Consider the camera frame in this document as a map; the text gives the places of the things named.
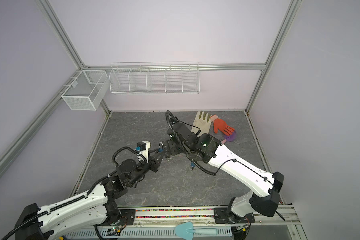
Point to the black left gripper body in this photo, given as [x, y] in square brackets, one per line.
[153, 164]

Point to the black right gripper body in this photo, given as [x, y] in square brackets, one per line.
[170, 145]

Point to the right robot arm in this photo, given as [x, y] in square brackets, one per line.
[264, 187]

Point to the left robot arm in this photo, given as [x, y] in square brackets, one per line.
[94, 207]

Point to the beige fabric glove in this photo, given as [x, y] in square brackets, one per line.
[202, 121]

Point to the red rubber glove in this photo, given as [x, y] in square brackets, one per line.
[221, 125]

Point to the purple pink brush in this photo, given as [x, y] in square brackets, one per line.
[229, 138]

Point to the teal garden trowel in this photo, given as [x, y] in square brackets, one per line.
[187, 231]

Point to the white mesh box basket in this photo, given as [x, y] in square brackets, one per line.
[87, 90]

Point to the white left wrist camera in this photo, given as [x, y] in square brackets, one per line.
[143, 151]

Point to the white wire shelf basket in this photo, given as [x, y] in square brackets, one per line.
[155, 78]

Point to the white slotted cable duct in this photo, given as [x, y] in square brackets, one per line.
[130, 233]

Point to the aluminium frame profile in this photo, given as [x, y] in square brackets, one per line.
[23, 139]

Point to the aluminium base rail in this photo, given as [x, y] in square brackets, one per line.
[203, 216]

